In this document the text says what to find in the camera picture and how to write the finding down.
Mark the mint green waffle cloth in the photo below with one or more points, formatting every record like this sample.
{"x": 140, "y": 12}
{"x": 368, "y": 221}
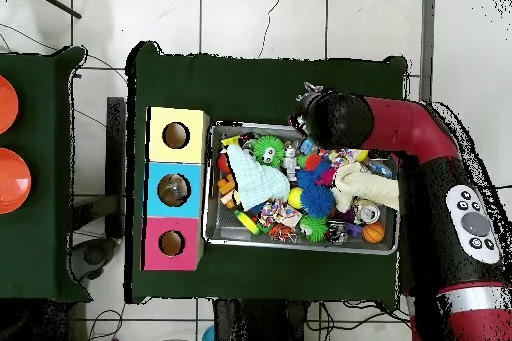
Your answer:
{"x": 256, "y": 177}

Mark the orange striped tiger toy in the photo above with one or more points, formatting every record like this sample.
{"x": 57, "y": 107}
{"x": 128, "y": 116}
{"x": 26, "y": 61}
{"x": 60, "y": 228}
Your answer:
{"x": 282, "y": 233}

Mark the cream waffle cloth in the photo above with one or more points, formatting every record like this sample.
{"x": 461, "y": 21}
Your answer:
{"x": 364, "y": 187}

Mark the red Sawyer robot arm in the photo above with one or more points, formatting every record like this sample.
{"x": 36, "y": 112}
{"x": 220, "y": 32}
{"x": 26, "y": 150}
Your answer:
{"x": 400, "y": 129}

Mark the wooden box with three holes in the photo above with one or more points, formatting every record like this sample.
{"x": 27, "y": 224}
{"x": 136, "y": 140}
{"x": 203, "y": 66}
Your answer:
{"x": 157, "y": 197}

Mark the green fuzzy toy with eyes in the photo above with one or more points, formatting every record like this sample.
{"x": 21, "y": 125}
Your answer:
{"x": 269, "y": 149}

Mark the red ball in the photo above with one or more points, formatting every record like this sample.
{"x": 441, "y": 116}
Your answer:
{"x": 223, "y": 163}

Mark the grey robot toy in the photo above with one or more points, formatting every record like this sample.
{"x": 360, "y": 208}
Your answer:
{"x": 290, "y": 161}

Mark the orange plastic building block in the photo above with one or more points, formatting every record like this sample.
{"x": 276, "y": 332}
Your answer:
{"x": 228, "y": 190}

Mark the yellow cheese wedge toy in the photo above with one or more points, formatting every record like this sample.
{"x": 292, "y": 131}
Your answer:
{"x": 230, "y": 142}

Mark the yellow ball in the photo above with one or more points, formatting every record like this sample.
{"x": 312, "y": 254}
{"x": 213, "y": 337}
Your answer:
{"x": 295, "y": 198}

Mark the blue spiky ball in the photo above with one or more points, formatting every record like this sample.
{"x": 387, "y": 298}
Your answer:
{"x": 318, "y": 199}

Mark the crushed silver can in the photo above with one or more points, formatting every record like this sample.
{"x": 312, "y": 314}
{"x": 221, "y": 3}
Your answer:
{"x": 368, "y": 213}

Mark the small orange basketball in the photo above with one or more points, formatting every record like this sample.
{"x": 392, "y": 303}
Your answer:
{"x": 373, "y": 232}

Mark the side table with green cloth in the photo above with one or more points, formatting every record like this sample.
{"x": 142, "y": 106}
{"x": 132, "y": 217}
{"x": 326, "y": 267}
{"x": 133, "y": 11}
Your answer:
{"x": 40, "y": 229}

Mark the orange bowl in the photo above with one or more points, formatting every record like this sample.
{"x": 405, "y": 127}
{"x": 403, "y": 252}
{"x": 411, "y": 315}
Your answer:
{"x": 12, "y": 181}
{"x": 6, "y": 105}

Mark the black rod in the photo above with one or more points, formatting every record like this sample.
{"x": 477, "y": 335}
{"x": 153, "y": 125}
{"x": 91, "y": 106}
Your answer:
{"x": 52, "y": 1}

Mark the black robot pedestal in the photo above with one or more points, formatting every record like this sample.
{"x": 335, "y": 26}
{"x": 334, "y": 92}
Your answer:
{"x": 256, "y": 325}

